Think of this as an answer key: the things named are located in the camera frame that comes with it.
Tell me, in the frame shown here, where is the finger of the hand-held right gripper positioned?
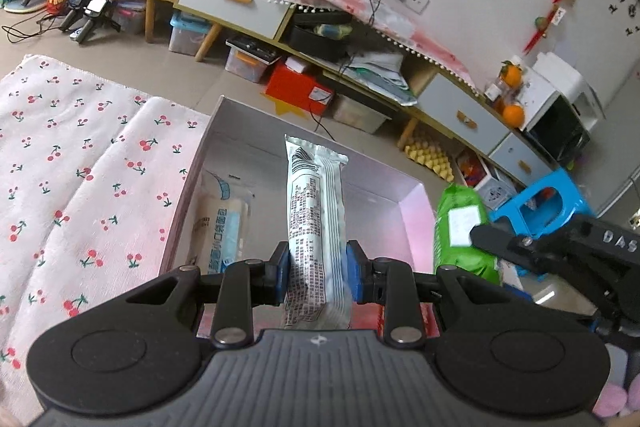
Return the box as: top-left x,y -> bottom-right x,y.
469,214 -> 591,276

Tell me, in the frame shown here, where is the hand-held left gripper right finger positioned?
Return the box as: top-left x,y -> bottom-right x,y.
345,239 -> 507,350

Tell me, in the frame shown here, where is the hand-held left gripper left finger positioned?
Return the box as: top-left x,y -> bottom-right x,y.
120,242 -> 292,350

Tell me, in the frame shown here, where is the white grey snack bar packet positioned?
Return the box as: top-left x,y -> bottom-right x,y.
282,134 -> 351,330

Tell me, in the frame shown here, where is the green snack packet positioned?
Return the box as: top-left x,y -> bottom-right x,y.
432,183 -> 501,285

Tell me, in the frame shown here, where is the silver cardboard box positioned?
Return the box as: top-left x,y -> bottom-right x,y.
159,95 -> 436,343

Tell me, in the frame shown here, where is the white colourful toy box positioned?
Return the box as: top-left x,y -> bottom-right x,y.
455,149 -> 518,210

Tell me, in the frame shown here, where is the blue plastic stool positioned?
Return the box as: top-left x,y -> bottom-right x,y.
487,169 -> 598,278

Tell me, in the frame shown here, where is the white black microwave oven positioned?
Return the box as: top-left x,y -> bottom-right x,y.
517,67 -> 601,168

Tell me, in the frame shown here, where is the yellow egg tray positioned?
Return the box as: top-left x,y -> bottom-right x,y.
404,127 -> 456,182

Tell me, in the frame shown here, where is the orange fruit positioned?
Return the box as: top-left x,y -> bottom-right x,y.
500,61 -> 523,86
501,104 -> 527,128

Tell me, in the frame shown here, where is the pink fluffy item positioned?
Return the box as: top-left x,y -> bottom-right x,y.
592,382 -> 631,420

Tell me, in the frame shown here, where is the clear plastic jar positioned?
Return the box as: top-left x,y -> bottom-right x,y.
482,77 -> 506,105

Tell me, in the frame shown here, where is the clear plastic storage bin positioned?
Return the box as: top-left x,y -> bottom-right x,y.
332,92 -> 391,132

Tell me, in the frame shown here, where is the white foam box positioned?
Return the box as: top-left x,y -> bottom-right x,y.
532,52 -> 586,98

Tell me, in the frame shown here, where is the red cardboard box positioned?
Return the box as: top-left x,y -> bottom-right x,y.
263,62 -> 336,115

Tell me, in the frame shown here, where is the pile of papers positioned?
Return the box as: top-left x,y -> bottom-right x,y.
345,52 -> 418,105

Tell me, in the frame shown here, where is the long wooden cabinet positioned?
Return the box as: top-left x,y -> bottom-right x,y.
92,0 -> 566,188

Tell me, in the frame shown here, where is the cherry printed cloth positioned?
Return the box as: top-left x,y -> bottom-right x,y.
0,54 -> 213,427

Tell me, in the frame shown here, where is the black zip case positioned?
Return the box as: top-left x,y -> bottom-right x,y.
289,7 -> 358,62

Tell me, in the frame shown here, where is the clear bin blue lid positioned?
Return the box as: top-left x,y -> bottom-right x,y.
167,12 -> 213,55

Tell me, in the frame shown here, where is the clear bin with pink contents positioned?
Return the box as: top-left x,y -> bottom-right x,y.
112,0 -> 148,35

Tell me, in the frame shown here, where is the black handheld device white screen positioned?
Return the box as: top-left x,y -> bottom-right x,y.
70,0 -> 121,44

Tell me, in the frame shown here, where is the black power cable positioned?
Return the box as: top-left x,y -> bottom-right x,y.
307,0 -> 388,140

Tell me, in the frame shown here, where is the clear bin orange handle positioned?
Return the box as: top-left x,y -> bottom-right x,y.
224,34 -> 283,84

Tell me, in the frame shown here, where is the thin black floor cable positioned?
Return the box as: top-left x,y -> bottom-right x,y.
0,14 -> 63,44

